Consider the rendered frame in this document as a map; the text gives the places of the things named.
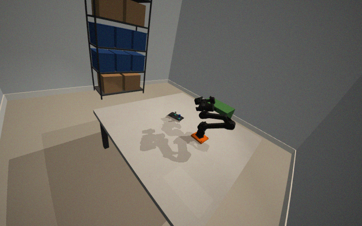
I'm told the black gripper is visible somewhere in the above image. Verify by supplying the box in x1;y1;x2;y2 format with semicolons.
194;96;215;105

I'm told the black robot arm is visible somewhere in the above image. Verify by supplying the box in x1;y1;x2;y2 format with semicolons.
195;103;236;139

